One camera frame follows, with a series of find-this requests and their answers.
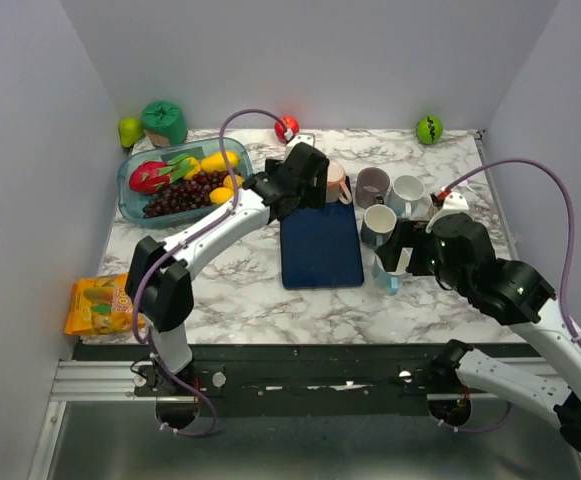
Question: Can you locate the light blue faceted mug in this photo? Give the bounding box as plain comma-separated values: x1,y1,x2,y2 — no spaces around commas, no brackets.
371,251,410,296

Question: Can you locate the grey blue faceted mug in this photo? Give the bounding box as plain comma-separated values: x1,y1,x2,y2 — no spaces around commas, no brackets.
360,204,397,250

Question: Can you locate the pink mug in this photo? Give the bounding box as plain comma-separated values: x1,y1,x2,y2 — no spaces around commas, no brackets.
326,161,352,205

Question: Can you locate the white light blue mug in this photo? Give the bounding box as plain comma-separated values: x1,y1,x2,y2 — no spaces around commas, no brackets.
386,175,425,218

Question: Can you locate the purple mug black handle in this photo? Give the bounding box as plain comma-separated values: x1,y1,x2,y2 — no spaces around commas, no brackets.
355,167,391,209

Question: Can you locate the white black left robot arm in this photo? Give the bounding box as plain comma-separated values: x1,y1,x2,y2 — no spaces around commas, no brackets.
125,142,329,395

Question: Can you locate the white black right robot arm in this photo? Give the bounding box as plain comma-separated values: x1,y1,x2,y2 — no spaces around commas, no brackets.
376,213,581,453

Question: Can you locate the red apple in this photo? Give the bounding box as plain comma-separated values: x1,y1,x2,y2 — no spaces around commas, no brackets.
274,116,300,144

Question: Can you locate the dark blue tray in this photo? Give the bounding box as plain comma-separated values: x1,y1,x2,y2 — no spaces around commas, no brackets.
280,201,364,290

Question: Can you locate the yellow lemon back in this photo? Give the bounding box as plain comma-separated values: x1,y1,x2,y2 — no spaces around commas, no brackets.
223,174,244,191

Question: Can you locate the yellow lemon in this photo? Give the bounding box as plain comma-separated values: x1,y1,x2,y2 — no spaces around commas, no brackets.
223,174,244,191
209,187,234,205

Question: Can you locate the yellow lemon front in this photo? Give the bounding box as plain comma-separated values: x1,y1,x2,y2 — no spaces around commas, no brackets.
209,187,234,205

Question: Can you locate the yellow mango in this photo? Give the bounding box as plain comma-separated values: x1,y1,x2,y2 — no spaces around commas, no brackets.
200,151,240,174

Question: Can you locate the yellow green fruit in basket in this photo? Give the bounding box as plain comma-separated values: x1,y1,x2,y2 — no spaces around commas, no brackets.
184,157,201,180

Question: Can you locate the dark red grapes bunch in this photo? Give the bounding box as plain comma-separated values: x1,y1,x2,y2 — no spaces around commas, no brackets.
143,172,229,218

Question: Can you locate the green lime ball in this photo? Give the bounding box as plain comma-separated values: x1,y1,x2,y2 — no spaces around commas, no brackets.
416,115,444,145

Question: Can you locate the green wrapped roll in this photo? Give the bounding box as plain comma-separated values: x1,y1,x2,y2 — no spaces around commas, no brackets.
141,101,188,148

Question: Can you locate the pink dragon fruit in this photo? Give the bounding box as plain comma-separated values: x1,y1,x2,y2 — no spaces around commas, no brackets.
128,153,192,195

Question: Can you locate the teal plastic fruit basket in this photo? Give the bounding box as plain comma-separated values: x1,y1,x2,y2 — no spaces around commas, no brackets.
116,136,256,230

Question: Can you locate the green pear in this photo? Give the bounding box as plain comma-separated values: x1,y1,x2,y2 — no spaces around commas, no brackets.
118,117,144,149

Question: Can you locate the orange snack bag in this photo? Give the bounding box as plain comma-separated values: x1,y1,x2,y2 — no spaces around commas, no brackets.
64,273,133,336

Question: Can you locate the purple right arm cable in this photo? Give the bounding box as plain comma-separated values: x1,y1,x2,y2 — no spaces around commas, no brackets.
439,158,581,434

